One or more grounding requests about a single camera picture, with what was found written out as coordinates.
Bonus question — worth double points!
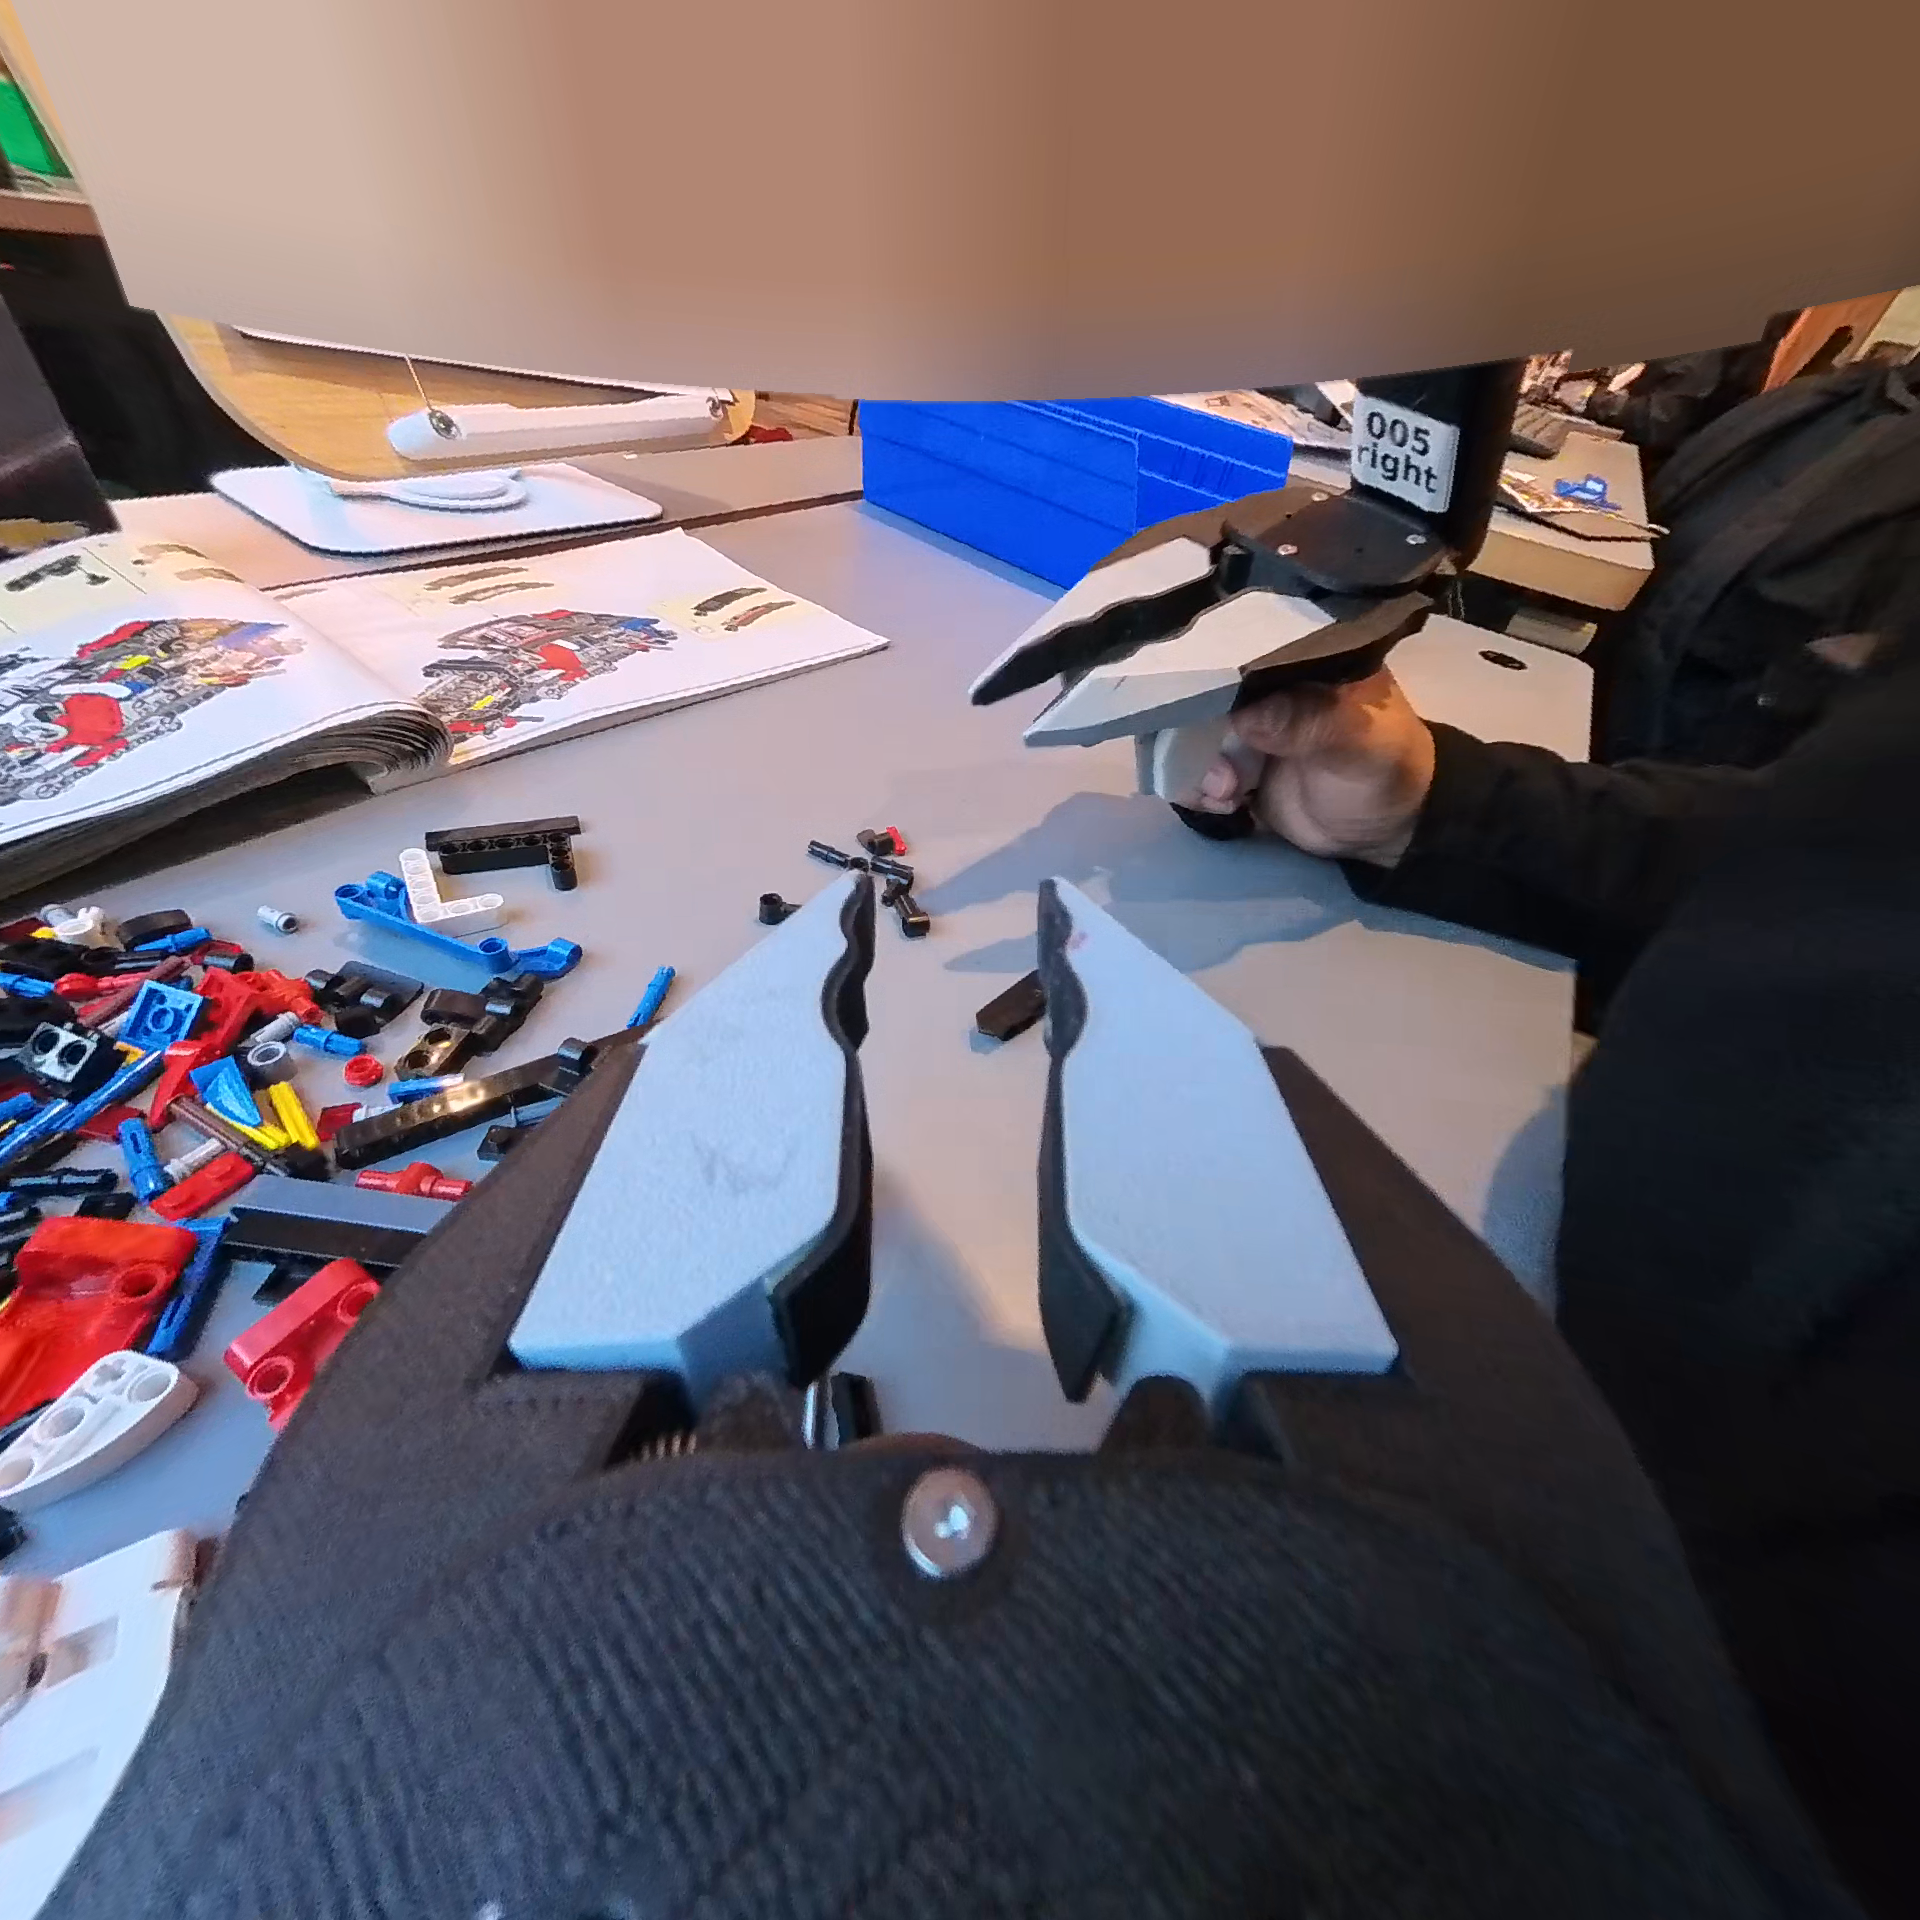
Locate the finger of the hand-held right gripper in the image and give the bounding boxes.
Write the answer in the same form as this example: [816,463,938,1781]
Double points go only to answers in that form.
[1024,590,1256,752]
[970,532,1235,707]

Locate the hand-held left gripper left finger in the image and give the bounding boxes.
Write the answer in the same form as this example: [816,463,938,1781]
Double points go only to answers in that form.
[509,870,875,1390]

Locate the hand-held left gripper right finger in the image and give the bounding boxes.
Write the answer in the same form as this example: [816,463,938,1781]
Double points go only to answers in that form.
[1036,878,1401,1403]

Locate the colourful sticker sheet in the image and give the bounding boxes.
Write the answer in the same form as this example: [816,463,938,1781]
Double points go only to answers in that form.
[1499,468,1671,540]

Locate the pile of toy bricks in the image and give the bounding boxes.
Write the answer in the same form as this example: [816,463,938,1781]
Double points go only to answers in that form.
[0,815,677,1863]

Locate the person's right forearm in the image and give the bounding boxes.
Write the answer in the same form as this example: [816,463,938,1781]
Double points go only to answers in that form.
[1343,719,1920,1037]

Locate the person's right hand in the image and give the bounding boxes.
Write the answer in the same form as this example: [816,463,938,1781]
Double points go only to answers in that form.
[1199,667,1441,864]

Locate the blue plastic bin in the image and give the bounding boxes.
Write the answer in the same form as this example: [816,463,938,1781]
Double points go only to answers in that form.
[858,392,1297,590]

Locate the black jacket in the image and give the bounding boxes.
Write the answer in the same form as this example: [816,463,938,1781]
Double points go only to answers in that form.
[1591,351,1920,768]

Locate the person's black sweater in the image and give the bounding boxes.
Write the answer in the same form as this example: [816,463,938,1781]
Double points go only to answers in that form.
[1553,645,1920,1920]

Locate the open instruction booklet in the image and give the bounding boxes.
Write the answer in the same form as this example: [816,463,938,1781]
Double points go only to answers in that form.
[0,526,892,902]

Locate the wooden document stand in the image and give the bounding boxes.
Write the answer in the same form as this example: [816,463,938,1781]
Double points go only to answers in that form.
[162,315,756,558]

